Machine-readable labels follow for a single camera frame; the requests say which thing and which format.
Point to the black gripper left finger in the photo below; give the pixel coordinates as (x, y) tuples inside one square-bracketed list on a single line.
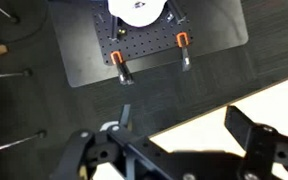
[(134, 158)]

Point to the metal leg lower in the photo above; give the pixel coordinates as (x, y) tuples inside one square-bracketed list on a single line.
[(38, 135)]

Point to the metal leg upper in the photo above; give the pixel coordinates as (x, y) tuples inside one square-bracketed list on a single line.
[(13, 18)]

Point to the orange clamp right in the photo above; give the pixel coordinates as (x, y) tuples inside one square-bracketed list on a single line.
[(182, 42)]

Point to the dark floor mat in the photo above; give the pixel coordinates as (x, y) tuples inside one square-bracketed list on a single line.
[(216, 25)]

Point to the orange clamp left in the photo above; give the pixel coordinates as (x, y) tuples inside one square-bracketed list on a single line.
[(124, 75)]

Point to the orange clamp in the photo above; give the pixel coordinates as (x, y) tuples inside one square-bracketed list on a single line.
[(182, 42), (124, 75)]

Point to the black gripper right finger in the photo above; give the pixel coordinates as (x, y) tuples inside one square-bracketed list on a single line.
[(263, 145)]

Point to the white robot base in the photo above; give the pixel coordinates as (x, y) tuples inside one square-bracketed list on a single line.
[(137, 13)]

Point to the metal leg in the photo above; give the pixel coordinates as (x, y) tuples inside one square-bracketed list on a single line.
[(24, 73), (13, 18), (38, 135)]

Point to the metal leg middle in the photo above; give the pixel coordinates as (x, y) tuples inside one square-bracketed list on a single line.
[(24, 73)]

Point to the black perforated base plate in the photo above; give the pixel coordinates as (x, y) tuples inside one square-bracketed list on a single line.
[(134, 42)]

